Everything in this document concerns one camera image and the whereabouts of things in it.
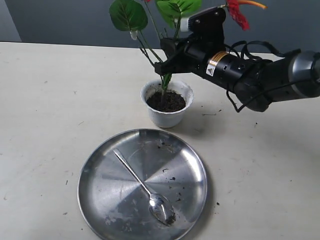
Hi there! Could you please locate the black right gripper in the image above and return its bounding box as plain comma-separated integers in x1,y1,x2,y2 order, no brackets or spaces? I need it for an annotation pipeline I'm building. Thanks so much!
154,36,248,90

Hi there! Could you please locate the artificial red anthurium plant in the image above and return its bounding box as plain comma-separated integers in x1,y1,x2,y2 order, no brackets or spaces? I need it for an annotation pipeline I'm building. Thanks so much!
108,0,268,107

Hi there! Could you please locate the metal spoon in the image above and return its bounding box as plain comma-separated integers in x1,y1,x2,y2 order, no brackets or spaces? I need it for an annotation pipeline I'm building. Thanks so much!
113,148,176,226

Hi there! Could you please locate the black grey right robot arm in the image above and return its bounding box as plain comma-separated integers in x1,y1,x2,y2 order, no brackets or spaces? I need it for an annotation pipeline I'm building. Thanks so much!
154,36,320,113

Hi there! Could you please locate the white flower pot with soil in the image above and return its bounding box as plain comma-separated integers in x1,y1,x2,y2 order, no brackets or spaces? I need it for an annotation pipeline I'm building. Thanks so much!
140,79,194,128

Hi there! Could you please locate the round steel tray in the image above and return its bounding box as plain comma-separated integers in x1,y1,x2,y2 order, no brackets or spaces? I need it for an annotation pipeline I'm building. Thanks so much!
77,128,208,240

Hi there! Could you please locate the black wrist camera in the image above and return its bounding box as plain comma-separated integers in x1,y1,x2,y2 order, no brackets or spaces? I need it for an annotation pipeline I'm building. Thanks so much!
179,6,226,45

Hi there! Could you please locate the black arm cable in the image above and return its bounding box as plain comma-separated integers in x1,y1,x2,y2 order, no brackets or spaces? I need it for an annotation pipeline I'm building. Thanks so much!
223,39,320,114

